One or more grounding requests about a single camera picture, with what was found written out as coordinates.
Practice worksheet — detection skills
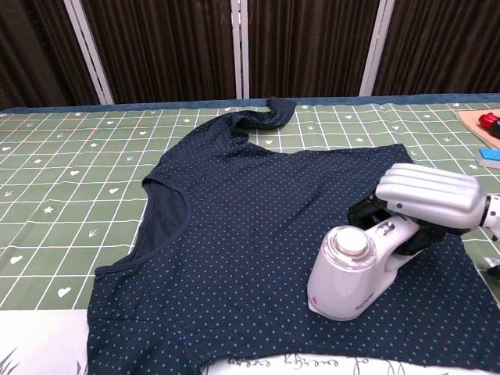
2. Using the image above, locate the blue and white packet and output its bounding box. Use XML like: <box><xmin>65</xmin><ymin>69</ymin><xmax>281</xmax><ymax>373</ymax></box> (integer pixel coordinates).
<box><xmin>484</xmin><ymin>256</ymin><xmax>500</xmax><ymax>280</ymax></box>

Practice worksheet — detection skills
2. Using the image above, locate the tan flat mat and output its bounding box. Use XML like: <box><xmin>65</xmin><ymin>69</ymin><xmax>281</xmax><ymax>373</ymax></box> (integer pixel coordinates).
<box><xmin>455</xmin><ymin>108</ymin><xmax>500</xmax><ymax>150</ymax></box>

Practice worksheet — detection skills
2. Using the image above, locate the teal table cover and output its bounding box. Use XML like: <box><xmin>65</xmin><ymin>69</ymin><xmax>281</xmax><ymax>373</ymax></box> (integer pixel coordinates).
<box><xmin>0</xmin><ymin>92</ymin><xmax>500</xmax><ymax>115</ymax></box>

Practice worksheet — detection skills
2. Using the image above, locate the blue and white block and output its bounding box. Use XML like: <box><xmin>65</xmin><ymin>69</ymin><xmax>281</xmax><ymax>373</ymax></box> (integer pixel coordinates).
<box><xmin>478</xmin><ymin>147</ymin><xmax>500</xmax><ymax>170</ymax></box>

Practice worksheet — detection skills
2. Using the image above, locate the white slanted frame post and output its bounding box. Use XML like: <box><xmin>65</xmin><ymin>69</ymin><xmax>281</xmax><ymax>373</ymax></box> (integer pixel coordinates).
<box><xmin>63</xmin><ymin>0</ymin><xmax>115</xmax><ymax>105</ymax></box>
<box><xmin>358</xmin><ymin>0</ymin><xmax>396</xmax><ymax>97</ymax></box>

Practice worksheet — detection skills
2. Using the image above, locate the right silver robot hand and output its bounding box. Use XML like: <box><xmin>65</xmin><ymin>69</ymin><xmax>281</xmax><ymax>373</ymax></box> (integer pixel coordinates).
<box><xmin>348</xmin><ymin>162</ymin><xmax>491</xmax><ymax>257</ymax></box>

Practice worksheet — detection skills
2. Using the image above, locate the white upright frame post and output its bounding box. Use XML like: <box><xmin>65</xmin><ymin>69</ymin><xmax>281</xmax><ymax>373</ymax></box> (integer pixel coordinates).
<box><xmin>230</xmin><ymin>0</ymin><xmax>251</xmax><ymax>99</ymax></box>

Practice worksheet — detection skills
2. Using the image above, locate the white handheld garment steamer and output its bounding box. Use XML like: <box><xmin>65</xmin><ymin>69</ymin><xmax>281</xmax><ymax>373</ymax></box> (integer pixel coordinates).
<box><xmin>307</xmin><ymin>213</ymin><xmax>426</xmax><ymax>323</ymax></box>

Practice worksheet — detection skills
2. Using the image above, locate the green checkered tablecloth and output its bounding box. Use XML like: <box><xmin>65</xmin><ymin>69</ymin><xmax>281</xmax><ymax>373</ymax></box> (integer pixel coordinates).
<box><xmin>0</xmin><ymin>99</ymin><xmax>500</xmax><ymax>313</ymax></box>

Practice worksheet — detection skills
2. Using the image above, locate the red small object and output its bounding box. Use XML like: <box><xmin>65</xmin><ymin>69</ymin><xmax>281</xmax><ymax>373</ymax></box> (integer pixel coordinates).
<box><xmin>478</xmin><ymin>112</ymin><xmax>499</xmax><ymax>130</ymax></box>

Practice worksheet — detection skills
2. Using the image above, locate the navy polka dot shirt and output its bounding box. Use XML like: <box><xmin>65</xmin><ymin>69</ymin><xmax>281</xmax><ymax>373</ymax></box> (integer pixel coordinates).
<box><xmin>86</xmin><ymin>96</ymin><xmax>500</xmax><ymax>375</ymax></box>

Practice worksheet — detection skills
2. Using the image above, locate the brown pleated curtain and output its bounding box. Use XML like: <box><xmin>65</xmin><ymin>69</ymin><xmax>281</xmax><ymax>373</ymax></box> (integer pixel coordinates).
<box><xmin>0</xmin><ymin>0</ymin><xmax>500</xmax><ymax>111</ymax></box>

